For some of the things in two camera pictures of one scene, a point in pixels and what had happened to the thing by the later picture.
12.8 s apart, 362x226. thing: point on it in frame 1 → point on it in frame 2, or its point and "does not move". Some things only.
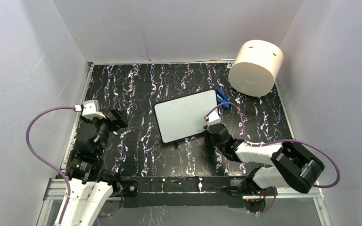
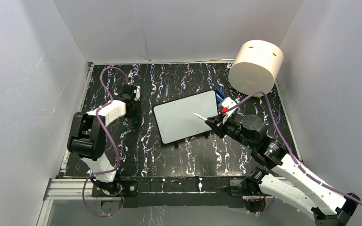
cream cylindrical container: x=257 y=64 does not move
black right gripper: x=209 y=125 → x=216 y=121
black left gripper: x=120 y=116 → x=137 y=114
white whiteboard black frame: x=184 y=117 does not move
